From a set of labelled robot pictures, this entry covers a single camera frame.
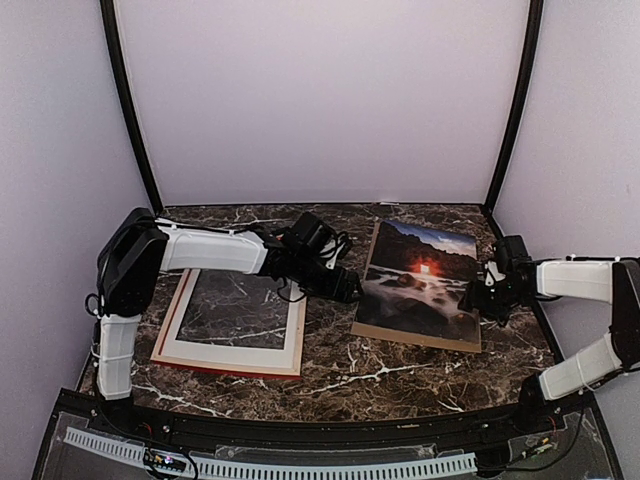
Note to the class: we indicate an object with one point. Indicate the right black enclosure post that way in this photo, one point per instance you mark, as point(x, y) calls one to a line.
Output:
point(521, 88)

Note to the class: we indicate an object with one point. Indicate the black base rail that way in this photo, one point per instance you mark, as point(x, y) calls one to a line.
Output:
point(485, 429)

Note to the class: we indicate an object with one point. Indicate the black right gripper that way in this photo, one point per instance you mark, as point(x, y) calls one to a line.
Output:
point(474, 299)

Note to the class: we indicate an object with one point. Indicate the landscape sunset photo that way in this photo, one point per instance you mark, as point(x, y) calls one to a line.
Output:
point(415, 285)

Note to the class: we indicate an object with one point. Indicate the left black enclosure post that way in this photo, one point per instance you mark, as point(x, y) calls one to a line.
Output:
point(128, 109)

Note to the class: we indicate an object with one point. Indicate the small green circuit board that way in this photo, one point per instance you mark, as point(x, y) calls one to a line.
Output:
point(161, 460)

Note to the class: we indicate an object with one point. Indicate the black enclosure post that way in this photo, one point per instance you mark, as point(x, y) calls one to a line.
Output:
point(521, 88)
point(128, 109)

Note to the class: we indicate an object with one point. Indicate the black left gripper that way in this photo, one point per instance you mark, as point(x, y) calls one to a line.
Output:
point(332, 290)

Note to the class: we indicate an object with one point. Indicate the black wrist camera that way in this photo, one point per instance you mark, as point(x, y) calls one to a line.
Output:
point(509, 254)
point(311, 237)

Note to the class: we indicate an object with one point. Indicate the white mat board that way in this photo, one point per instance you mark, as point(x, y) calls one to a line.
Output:
point(225, 350)

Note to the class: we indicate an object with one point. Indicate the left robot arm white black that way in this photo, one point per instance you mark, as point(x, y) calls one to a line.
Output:
point(128, 267)

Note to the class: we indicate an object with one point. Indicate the brown cardboard backing board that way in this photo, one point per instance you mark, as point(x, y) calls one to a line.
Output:
point(415, 342)

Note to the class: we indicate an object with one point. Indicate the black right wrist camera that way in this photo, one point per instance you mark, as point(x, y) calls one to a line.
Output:
point(509, 254)

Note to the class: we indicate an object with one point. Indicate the wooden picture frame red edge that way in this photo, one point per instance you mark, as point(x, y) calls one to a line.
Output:
point(297, 350)

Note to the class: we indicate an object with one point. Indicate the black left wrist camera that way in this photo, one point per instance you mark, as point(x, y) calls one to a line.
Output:
point(311, 237)

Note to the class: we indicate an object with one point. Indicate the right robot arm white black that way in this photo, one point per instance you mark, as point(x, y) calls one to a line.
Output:
point(613, 281)

